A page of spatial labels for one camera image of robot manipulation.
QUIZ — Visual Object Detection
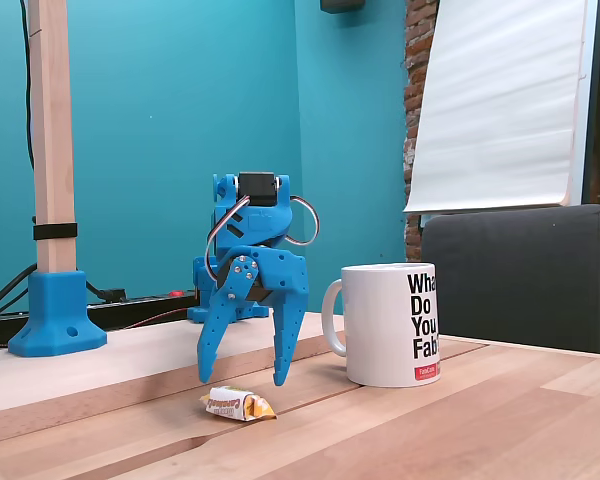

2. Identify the white printed mug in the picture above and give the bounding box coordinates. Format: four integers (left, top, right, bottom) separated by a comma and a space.
321, 262, 442, 389

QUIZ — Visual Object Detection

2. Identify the black power strip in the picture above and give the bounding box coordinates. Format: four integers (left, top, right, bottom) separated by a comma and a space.
0, 288, 201, 342

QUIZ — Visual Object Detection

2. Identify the white flip chart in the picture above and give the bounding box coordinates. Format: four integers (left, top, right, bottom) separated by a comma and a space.
402, 0, 600, 215

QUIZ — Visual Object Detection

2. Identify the wooden post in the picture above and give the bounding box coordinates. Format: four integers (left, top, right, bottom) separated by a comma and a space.
27, 0, 79, 275

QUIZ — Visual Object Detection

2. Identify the black plug with cable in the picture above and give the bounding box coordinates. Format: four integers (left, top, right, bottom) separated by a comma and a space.
83, 280, 127, 303

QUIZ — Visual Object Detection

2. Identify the caramel sweet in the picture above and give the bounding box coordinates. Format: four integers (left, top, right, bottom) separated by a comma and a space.
198, 385, 279, 424

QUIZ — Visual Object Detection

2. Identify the black wall box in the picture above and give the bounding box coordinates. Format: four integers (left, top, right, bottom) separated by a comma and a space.
319, 0, 367, 14

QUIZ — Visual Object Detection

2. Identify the thin red wire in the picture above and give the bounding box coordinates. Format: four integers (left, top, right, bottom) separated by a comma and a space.
104, 308, 191, 332

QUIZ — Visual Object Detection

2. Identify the blue post mount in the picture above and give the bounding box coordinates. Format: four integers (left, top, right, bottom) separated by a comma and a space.
7, 269, 109, 359

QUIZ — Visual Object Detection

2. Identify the thin black cable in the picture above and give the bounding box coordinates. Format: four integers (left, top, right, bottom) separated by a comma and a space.
19, 0, 37, 171

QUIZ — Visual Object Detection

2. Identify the dark grey chair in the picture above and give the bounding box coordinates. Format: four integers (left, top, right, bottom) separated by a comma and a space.
419, 203, 600, 356

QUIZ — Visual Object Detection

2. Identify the black strap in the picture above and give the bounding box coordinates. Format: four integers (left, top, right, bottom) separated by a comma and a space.
32, 223, 79, 241

